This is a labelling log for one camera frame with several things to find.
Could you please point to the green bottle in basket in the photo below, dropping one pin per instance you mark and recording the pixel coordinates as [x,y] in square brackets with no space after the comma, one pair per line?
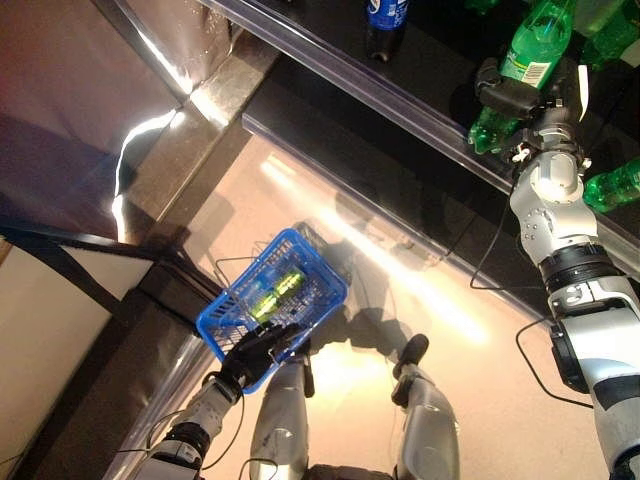
[289,282]

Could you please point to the dark robot torso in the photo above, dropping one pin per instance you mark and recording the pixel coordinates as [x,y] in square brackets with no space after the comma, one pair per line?
[350,472]

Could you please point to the grey metal pole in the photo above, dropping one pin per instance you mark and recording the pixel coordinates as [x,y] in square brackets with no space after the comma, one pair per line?
[150,45]

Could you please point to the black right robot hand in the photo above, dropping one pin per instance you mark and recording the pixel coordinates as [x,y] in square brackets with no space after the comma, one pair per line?
[560,105]

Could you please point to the white black shelving unit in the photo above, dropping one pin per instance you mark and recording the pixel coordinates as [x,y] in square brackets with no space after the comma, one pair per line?
[50,310]

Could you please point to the cola bottle blue label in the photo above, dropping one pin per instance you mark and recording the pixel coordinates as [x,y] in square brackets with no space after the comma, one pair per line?
[387,20]

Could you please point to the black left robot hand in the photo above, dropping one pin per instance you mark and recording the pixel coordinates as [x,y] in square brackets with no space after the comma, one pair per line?
[255,355]

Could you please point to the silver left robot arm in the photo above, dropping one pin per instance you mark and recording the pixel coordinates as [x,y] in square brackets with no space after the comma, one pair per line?
[205,405]

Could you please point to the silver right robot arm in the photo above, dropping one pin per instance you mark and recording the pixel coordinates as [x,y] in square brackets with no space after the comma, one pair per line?
[555,185]

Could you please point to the blue plastic shopping basket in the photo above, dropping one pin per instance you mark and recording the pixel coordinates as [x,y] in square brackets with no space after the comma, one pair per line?
[320,310]

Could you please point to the silver right robot leg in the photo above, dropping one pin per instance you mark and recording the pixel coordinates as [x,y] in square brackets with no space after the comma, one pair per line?
[430,420]

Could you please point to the green drink can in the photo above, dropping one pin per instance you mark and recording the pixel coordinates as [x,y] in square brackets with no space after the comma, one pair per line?
[265,307]

